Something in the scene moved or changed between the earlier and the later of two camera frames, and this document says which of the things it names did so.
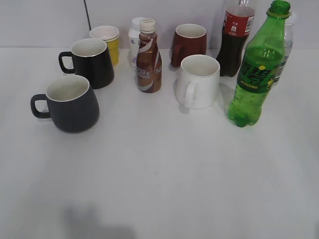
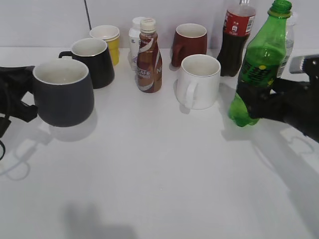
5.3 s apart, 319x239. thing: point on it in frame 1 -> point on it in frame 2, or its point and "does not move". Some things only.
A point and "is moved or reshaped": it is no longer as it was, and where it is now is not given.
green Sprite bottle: x=261 y=59 does not move
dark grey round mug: x=70 y=103 is moved or reshaped
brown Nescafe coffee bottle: x=148 y=67 does not move
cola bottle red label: x=238 y=26 does not move
